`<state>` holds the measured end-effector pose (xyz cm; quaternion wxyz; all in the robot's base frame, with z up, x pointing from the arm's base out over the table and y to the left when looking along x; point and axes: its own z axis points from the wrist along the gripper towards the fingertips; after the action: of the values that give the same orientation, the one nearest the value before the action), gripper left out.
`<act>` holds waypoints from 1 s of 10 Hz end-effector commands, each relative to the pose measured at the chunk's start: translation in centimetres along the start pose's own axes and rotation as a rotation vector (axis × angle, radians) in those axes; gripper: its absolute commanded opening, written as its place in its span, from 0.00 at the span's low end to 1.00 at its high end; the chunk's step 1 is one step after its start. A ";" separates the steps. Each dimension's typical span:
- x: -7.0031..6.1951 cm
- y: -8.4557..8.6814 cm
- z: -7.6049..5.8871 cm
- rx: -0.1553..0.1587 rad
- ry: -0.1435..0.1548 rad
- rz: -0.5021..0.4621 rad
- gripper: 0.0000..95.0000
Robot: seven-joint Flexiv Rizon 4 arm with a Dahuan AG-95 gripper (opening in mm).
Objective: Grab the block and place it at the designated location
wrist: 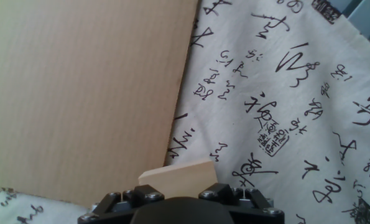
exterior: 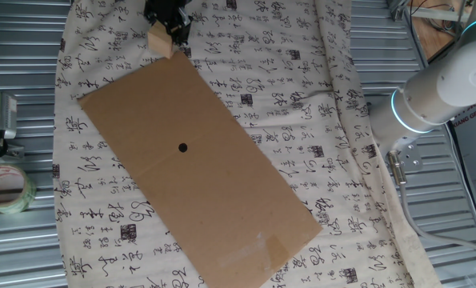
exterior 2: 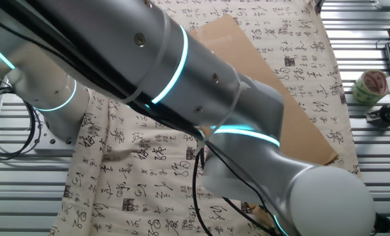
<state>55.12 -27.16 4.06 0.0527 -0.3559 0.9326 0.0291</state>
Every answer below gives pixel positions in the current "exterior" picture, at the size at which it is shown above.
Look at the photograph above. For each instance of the brown cardboard sheet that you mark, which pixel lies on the brown cardboard sheet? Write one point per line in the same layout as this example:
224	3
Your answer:
205	192

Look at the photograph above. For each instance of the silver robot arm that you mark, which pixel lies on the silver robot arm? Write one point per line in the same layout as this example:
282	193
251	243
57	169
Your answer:
441	88

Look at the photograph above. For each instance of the clear packing tape roll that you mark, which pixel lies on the clear packing tape roll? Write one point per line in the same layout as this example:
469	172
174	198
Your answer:
19	200

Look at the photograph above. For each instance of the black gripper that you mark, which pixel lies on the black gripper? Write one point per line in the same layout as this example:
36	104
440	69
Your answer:
167	8

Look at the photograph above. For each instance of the light wooden block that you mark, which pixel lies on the light wooden block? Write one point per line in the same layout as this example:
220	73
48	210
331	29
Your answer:
159	42

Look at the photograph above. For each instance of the grey printed poster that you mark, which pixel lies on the grey printed poster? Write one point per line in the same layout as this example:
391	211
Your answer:
475	160

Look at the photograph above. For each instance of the silver finned camera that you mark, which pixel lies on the silver finned camera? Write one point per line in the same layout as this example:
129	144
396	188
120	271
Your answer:
6	116

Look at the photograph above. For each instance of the white calligraphy print cloth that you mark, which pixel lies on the white calligraphy print cloth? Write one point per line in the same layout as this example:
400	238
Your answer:
301	100

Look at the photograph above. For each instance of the brown wooden board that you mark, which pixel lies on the brown wooden board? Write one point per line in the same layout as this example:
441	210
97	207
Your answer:
433	36

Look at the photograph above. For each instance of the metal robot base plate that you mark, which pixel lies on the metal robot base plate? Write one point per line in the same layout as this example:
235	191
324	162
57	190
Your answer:
411	156

